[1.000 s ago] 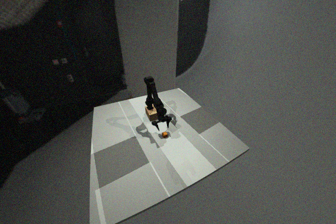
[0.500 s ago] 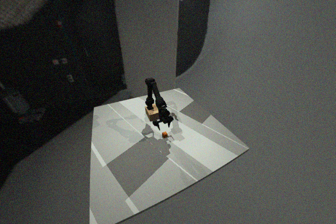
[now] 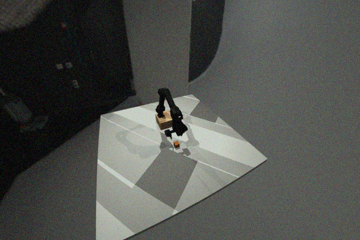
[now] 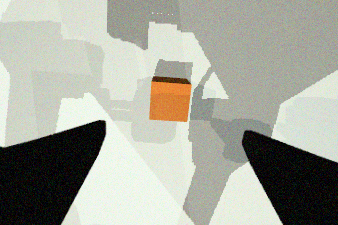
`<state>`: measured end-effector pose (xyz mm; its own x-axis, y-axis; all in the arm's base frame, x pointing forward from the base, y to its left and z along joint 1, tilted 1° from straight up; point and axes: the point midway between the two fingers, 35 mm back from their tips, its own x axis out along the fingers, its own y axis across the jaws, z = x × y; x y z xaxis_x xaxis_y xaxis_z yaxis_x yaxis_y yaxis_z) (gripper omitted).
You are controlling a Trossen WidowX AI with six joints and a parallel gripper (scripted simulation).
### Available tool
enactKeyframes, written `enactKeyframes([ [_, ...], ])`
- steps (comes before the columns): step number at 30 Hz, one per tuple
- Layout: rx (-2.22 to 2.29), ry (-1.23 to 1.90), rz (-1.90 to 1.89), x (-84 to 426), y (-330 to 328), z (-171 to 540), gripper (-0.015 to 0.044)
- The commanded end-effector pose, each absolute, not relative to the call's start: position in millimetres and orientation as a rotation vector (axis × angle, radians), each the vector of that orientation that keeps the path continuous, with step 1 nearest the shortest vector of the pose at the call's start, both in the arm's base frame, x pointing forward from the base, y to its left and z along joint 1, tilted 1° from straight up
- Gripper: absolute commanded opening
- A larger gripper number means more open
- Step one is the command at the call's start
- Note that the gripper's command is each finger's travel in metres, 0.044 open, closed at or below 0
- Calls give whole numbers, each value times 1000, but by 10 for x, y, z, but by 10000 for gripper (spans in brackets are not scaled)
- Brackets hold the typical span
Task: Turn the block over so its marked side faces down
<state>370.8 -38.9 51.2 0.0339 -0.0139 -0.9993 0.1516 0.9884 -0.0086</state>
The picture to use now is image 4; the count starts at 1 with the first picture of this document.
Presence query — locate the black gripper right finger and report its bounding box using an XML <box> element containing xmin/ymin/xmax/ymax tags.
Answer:
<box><xmin>242</xmin><ymin>130</ymin><xmax>338</xmax><ymax>225</ymax></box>

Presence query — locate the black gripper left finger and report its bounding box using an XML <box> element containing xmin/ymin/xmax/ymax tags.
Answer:
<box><xmin>0</xmin><ymin>120</ymin><xmax>107</xmax><ymax>225</ymax></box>

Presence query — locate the orange block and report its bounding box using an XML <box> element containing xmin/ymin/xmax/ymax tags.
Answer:
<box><xmin>149</xmin><ymin>76</ymin><xmax>192</xmax><ymax>122</ymax></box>

